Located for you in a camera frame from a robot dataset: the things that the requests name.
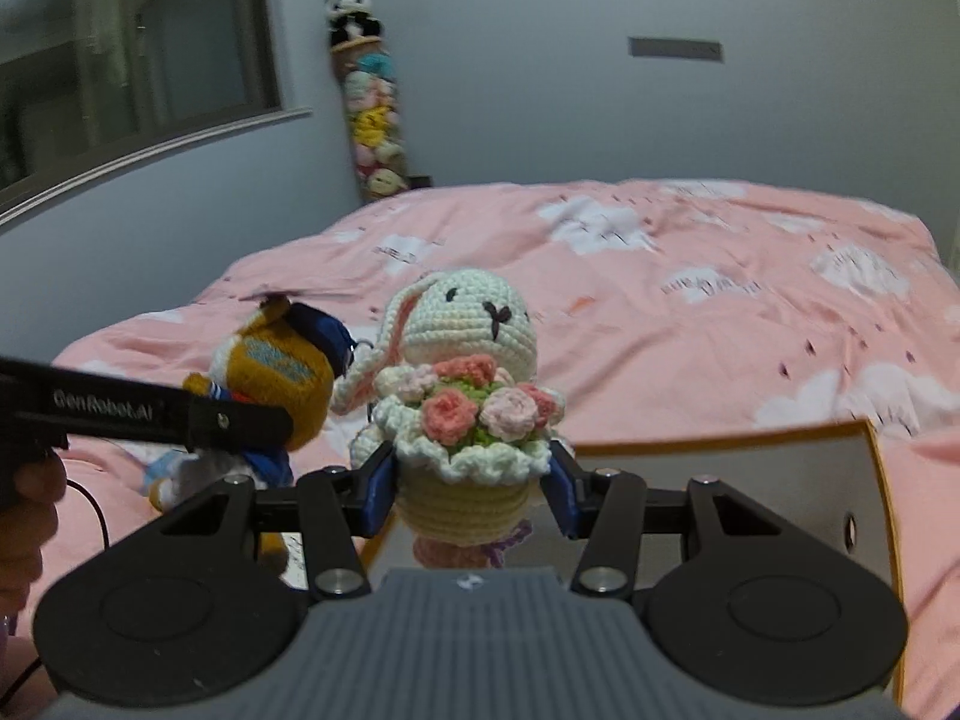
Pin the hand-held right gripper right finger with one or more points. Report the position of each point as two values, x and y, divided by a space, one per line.
564 495

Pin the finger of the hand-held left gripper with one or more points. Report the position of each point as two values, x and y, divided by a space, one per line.
240 424

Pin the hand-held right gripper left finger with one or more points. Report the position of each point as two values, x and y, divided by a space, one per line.
381 487

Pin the orange plush with blue hat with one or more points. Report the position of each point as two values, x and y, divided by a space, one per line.
277 367

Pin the crochet bunny with flowers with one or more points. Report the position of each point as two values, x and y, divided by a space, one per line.
465 390

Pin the orange cardboard box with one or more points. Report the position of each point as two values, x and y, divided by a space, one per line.
750 487

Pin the person's left hand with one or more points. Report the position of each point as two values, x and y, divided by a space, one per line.
34 525

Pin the pink cloud print blanket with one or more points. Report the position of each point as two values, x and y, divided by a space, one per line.
712 300

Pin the white window sill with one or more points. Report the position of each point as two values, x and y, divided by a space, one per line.
165 146

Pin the small dark object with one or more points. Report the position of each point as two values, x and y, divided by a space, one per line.
421 181

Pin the clear tube of plush toys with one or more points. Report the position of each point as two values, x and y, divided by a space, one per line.
375 127

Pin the window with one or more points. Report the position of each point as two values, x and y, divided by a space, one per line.
135 52

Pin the panda plush toy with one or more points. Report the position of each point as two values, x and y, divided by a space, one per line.
352 15

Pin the grey wall socket strip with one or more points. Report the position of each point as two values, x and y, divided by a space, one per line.
675 49

